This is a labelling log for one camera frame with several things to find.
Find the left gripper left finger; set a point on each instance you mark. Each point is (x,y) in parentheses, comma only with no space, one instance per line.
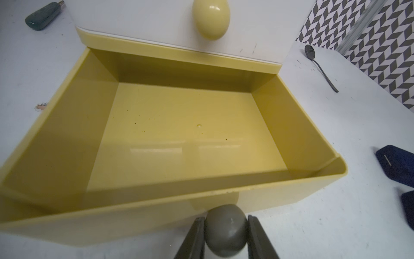
(193,246)

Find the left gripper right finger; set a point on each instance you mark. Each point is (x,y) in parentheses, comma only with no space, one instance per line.
(259,245)

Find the grey three-drawer storage box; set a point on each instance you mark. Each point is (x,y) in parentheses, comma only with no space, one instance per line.
(173,109)

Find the blue brooch box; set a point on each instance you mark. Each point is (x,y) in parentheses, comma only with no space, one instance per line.
(397,164)
(407,200)

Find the black spoon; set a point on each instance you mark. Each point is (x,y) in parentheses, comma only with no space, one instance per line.
(310,54)

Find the gold spoon green handle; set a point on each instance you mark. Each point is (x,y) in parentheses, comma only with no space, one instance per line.
(41,18)

